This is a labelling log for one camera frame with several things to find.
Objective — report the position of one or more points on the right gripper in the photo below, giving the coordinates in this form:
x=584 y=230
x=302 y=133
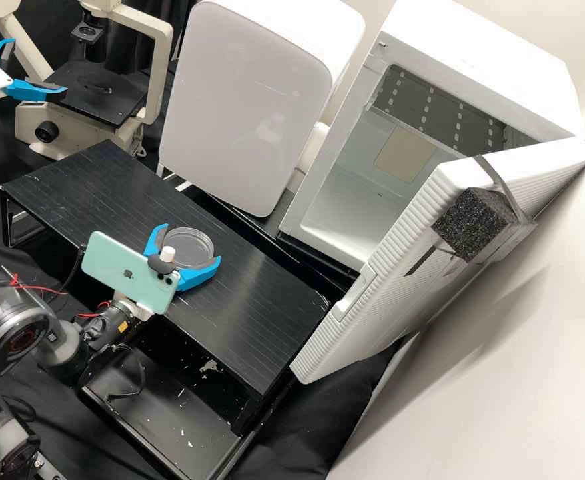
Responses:
x=144 y=314

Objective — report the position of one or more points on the petri dish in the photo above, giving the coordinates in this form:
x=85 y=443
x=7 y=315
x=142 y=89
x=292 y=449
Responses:
x=187 y=247

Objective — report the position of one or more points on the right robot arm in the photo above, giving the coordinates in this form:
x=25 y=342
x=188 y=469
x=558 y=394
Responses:
x=22 y=320

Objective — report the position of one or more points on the incubator door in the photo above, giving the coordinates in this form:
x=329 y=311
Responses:
x=397 y=300

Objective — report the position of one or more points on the white incubator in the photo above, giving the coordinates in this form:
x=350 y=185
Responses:
x=472 y=40

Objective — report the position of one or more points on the black platform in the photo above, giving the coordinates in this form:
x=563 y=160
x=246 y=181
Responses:
x=322 y=256
x=97 y=200

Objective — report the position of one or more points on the cream microscope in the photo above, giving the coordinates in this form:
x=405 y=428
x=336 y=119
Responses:
x=157 y=35

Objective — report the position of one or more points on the black tray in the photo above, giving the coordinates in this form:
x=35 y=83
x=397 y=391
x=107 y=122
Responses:
x=172 y=415

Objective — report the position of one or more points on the white box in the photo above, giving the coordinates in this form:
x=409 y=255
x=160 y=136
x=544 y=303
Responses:
x=247 y=100

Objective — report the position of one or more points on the right wrist camera phone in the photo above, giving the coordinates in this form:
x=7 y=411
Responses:
x=122 y=270

